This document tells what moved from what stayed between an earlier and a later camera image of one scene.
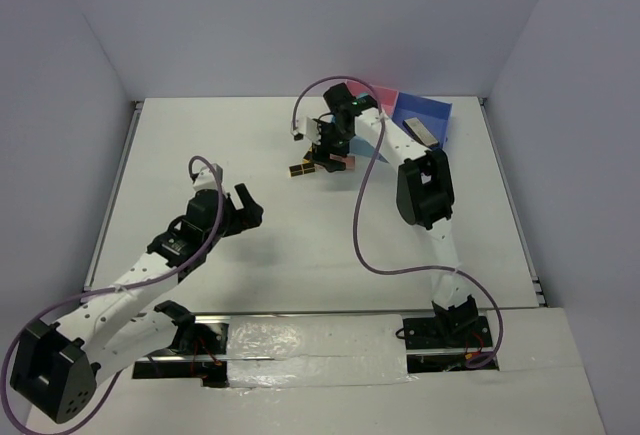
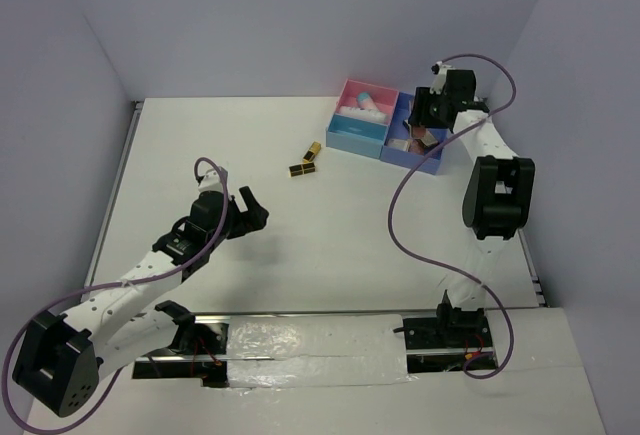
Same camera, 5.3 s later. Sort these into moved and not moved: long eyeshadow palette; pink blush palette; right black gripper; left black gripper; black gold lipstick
Moved: pink blush palette; right black gripper
Not moved: black gold lipstick; left black gripper; long eyeshadow palette
